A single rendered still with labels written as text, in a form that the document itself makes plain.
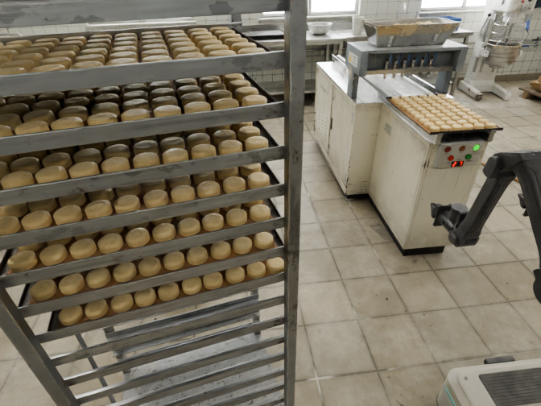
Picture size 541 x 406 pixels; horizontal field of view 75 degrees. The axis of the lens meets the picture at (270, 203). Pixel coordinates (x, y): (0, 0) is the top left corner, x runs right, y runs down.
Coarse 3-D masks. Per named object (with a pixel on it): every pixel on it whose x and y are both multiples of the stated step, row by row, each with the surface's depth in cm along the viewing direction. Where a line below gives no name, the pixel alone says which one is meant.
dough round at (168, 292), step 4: (164, 284) 89; (168, 284) 89; (172, 284) 89; (176, 284) 89; (160, 288) 88; (164, 288) 88; (168, 288) 88; (172, 288) 88; (176, 288) 88; (160, 292) 87; (164, 292) 87; (168, 292) 87; (172, 292) 87; (176, 292) 87; (160, 296) 87; (164, 296) 86; (168, 296) 86; (172, 296) 87; (176, 296) 88; (164, 300) 87; (168, 300) 87
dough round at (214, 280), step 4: (216, 272) 92; (204, 276) 91; (208, 276) 91; (212, 276) 91; (216, 276) 91; (220, 276) 91; (204, 280) 90; (208, 280) 90; (212, 280) 90; (216, 280) 90; (220, 280) 90; (204, 284) 90; (208, 284) 89; (212, 284) 89; (216, 284) 89; (220, 284) 90; (208, 288) 90; (212, 288) 90; (216, 288) 90
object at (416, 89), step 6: (396, 78) 285; (408, 78) 270; (402, 84) 276; (408, 84) 266; (414, 84) 257; (414, 90) 258; (420, 90) 249; (426, 90) 244; (474, 132) 195; (480, 132) 191; (486, 132) 186; (492, 132) 183; (486, 138) 186; (492, 138) 185
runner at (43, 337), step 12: (276, 276) 91; (228, 288) 88; (240, 288) 89; (252, 288) 91; (180, 300) 85; (192, 300) 86; (204, 300) 88; (132, 312) 82; (144, 312) 83; (156, 312) 85; (84, 324) 80; (96, 324) 81; (108, 324) 82; (36, 336) 77; (48, 336) 78; (60, 336) 79
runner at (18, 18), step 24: (48, 0) 48; (72, 0) 48; (96, 0) 49; (120, 0) 50; (144, 0) 51; (168, 0) 52; (192, 0) 53; (216, 0) 54; (240, 0) 55; (264, 0) 56; (0, 24) 47; (24, 24) 48; (48, 24) 49
